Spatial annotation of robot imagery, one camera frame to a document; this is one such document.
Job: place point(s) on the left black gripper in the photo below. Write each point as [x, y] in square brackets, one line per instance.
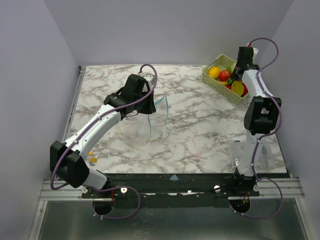
[151, 107]

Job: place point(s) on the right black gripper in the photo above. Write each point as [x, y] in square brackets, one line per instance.
[237, 71]

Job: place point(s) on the clear zip top bag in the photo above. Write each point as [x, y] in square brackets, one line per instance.
[140, 129]

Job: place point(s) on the yellow red mango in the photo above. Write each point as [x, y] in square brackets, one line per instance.
[238, 88]

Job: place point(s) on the green white cabbage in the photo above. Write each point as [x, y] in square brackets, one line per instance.
[233, 67]

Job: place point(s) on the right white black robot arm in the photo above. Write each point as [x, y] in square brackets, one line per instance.
[260, 119]

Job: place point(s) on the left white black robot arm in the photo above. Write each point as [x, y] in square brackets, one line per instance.
[67, 159]

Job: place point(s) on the red apple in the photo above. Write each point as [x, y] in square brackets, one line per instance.
[224, 75]

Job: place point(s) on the red pomegranate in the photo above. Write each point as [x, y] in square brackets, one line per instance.
[245, 90]

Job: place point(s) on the yellow lemon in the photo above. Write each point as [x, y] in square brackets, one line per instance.
[214, 72]

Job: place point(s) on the green plastic basket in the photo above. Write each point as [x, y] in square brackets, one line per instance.
[223, 62]

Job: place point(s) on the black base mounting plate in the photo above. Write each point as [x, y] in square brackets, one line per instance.
[169, 190]

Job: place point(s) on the clear plastic box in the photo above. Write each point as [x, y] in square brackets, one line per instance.
[236, 152]

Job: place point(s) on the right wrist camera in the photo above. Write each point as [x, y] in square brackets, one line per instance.
[255, 52]

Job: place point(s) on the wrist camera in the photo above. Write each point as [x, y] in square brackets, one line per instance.
[255, 52]
[149, 77]

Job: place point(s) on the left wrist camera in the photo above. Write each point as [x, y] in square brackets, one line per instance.
[149, 77]

